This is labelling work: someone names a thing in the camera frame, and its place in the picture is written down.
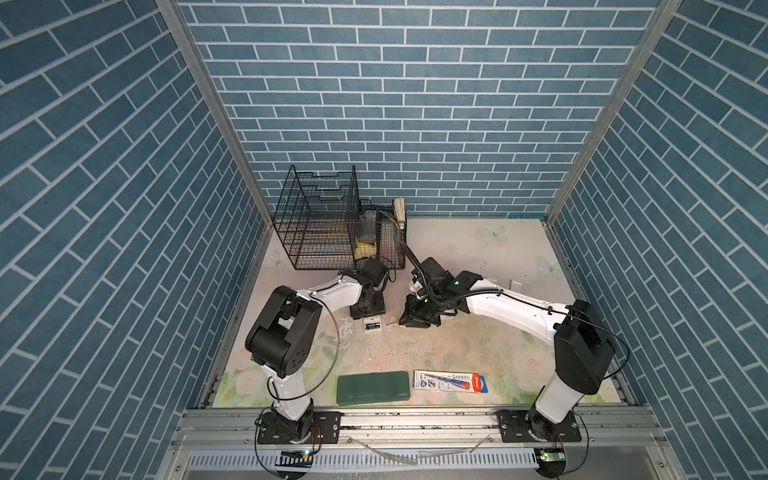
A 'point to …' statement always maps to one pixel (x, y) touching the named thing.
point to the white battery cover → (515, 286)
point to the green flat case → (376, 387)
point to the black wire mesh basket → (379, 236)
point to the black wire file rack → (318, 220)
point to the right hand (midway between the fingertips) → (396, 320)
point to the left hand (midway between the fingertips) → (377, 311)
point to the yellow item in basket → (364, 250)
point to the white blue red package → (450, 381)
